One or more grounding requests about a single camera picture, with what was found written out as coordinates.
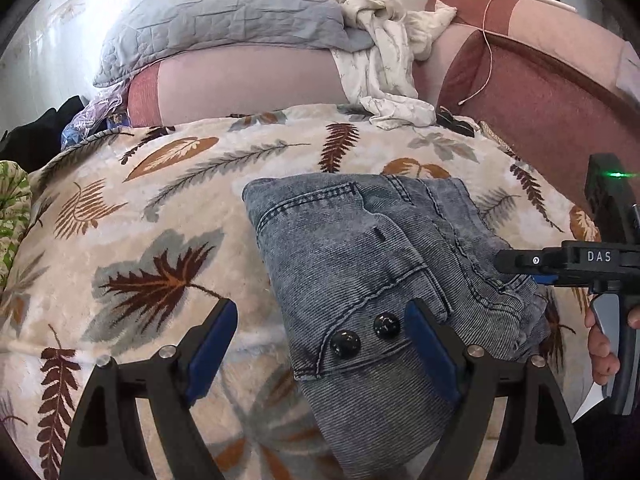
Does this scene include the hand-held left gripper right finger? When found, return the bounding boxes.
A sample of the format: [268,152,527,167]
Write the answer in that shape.
[404,299,585,480]

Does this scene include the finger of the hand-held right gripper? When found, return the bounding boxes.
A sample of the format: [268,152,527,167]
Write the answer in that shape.
[495,247,563,286]

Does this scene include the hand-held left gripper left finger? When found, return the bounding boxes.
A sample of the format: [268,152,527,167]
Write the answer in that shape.
[59,297,240,480]

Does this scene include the grey-blue denim pants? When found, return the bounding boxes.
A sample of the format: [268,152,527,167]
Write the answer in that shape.
[242,172,553,480]

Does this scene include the person's right hand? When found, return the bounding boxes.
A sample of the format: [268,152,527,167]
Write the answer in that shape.
[585,304,640,386]

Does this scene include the white paper sheet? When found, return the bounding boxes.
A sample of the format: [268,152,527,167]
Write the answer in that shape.
[572,385,610,422]

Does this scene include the cream leaf print blanket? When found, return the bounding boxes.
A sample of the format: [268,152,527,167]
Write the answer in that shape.
[0,102,603,480]

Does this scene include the small black object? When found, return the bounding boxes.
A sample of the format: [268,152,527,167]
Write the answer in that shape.
[436,106,476,136]

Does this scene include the green patterned cloth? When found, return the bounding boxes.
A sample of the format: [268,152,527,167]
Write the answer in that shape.
[0,160,32,286]

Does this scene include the white crumpled cloth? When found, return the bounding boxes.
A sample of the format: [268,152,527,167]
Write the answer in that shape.
[327,0,458,128]

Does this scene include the white rod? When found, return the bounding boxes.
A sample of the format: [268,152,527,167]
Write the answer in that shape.
[520,0,578,13]

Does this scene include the black cloth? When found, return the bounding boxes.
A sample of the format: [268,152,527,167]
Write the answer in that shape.
[0,95,86,173]

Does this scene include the grey quilted pillow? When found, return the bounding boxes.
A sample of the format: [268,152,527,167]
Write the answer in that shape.
[92,0,373,88]

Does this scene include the thin beige cord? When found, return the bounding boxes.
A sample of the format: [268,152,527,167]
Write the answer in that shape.
[459,0,523,106]

